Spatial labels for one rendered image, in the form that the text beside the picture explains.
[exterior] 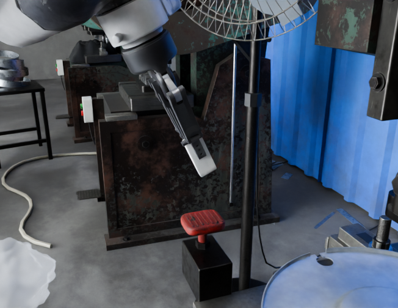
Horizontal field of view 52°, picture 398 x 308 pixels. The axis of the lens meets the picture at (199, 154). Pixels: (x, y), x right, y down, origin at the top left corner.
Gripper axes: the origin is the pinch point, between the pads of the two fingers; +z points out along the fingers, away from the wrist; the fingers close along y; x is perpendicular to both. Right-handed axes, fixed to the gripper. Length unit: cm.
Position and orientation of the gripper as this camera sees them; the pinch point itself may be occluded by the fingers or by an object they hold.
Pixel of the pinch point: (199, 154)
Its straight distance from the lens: 66.6
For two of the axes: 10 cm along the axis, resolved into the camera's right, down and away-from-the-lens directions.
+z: 3.9, 8.1, 4.4
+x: 8.6, -4.9, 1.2
